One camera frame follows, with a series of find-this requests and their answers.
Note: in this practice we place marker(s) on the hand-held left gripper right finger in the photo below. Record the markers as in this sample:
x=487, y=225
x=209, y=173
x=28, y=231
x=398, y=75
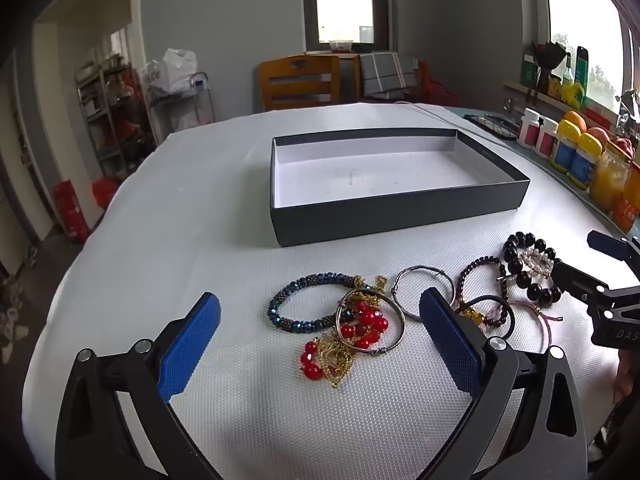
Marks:
x=450, y=340

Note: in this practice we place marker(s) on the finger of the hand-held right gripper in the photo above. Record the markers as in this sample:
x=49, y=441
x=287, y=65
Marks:
x=575, y=277
x=605, y=242

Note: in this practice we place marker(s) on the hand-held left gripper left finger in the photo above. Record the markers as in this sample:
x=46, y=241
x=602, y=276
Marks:
x=190, y=345

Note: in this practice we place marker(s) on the pearl hair clip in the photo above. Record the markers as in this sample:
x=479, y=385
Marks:
x=550, y=252

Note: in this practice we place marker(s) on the thick silver bangle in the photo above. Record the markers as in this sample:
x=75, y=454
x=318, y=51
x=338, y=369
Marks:
x=400, y=332

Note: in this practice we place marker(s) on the black shallow cardboard box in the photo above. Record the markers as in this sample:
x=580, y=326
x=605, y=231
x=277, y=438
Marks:
x=375, y=175

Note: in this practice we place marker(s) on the person's right hand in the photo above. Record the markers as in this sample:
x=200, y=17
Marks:
x=627, y=375

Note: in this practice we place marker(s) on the orange packet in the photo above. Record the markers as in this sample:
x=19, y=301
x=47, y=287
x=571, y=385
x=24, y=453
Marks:
x=629, y=205

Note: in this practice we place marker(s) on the glass jar of honey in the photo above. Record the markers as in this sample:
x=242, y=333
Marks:
x=607, y=180

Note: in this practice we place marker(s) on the thin silver hoop bangle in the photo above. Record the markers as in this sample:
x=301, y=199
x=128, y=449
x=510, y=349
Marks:
x=425, y=268

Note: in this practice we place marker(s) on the yellow bottle blue label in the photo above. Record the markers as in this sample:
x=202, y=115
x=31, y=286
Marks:
x=564, y=150
x=582, y=165

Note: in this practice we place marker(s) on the red apple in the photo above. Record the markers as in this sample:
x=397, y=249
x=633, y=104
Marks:
x=622, y=146

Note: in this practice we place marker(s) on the white pill bottle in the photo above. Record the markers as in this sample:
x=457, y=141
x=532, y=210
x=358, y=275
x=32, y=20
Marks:
x=546, y=140
x=529, y=130

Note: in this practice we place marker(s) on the shiny foil wrapped plant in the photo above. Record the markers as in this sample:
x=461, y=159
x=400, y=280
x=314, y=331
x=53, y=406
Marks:
x=629, y=107

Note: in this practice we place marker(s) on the yellow toy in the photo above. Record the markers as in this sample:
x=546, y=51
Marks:
x=574, y=95

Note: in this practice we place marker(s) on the eyeshadow palette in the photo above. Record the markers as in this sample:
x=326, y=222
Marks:
x=492, y=125

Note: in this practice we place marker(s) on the dark green plastic bottle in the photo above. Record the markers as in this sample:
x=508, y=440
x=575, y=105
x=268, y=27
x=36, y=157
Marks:
x=583, y=70

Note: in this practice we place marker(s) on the green glass bottle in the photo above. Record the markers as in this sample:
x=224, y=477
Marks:
x=567, y=72

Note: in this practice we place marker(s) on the red bag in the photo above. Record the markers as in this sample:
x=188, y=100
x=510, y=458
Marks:
x=106, y=192

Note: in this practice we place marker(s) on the red fire extinguisher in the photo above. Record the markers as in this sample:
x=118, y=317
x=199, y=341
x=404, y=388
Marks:
x=72, y=212

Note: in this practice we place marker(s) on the green box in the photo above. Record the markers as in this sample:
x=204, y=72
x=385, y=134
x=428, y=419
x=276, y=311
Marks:
x=528, y=70

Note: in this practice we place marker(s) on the dark flower bouquet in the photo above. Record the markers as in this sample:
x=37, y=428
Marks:
x=550, y=55

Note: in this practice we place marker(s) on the red cloth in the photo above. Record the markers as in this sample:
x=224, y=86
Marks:
x=440, y=92

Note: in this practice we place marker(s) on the large bright window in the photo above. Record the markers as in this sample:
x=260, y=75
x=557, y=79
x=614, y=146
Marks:
x=580, y=5

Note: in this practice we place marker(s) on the metal storage shelf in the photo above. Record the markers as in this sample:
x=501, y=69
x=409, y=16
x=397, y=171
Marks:
x=102, y=110

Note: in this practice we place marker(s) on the white plastic bag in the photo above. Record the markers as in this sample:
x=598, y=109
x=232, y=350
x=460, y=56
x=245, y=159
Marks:
x=172, y=72

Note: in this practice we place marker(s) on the grey plaid cushion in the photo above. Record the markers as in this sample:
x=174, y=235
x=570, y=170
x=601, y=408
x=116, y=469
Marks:
x=387, y=72

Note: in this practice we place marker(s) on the small framed window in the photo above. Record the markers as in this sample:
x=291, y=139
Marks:
x=345, y=10

